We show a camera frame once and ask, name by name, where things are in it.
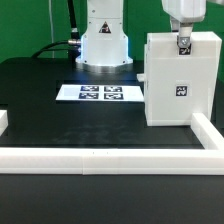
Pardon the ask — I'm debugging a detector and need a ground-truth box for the white marker base plate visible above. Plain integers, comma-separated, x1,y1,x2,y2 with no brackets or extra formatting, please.
56,84,144,102

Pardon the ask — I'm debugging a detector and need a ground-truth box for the white cabinet body box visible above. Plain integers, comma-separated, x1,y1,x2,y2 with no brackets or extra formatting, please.
138,57,218,126

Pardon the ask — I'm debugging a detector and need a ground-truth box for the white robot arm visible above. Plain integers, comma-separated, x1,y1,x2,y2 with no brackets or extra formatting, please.
75,0,206,74

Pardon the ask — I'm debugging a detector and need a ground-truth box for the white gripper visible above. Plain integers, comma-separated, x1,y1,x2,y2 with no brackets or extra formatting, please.
162,0,206,48

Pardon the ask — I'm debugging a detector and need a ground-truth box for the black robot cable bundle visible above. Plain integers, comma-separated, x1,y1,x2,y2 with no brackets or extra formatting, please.
31,0,83,59

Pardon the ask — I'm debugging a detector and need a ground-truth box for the white U-shaped fence frame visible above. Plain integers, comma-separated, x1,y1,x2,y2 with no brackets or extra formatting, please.
0,113,224,175

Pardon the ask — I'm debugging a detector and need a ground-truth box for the white cabinet top block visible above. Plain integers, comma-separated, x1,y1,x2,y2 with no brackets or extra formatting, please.
146,32,222,59

